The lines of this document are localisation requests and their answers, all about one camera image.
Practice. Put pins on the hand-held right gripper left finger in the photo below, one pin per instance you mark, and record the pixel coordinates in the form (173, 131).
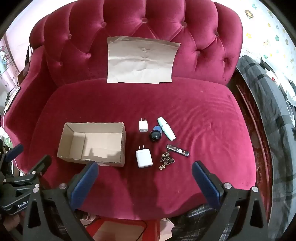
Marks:
(83, 185)

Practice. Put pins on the cardboard box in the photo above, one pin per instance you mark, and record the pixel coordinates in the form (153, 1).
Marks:
(101, 143)

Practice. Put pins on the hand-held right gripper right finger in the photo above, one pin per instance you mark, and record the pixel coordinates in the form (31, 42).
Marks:
(205, 185)

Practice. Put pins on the black round dome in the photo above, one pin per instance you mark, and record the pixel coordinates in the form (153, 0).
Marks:
(155, 136)

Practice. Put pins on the grey plaid blanket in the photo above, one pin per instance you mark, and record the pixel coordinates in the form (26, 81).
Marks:
(275, 115)

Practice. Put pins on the person's plaid trousers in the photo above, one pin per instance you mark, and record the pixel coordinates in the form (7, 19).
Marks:
(198, 222)

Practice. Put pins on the large white charger plug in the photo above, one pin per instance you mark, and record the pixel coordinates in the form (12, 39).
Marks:
(144, 158)

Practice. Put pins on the small white charger plug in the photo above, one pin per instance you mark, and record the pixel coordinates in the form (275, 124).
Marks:
(143, 126)

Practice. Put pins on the white tube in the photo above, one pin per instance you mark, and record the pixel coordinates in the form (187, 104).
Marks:
(166, 129)

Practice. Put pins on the brown paper sheet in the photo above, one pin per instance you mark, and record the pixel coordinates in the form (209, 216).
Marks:
(142, 61)

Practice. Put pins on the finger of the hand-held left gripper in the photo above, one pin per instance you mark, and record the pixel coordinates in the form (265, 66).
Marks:
(41, 165)
(15, 151)

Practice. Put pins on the red tufted velvet sofa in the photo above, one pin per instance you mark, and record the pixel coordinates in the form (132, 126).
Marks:
(185, 115)

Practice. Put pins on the small brown box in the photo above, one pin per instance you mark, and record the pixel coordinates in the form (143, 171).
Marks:
(23, 74)

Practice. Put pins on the cartoon cat wall poster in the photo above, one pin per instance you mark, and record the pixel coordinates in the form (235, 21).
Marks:
(5, 60)

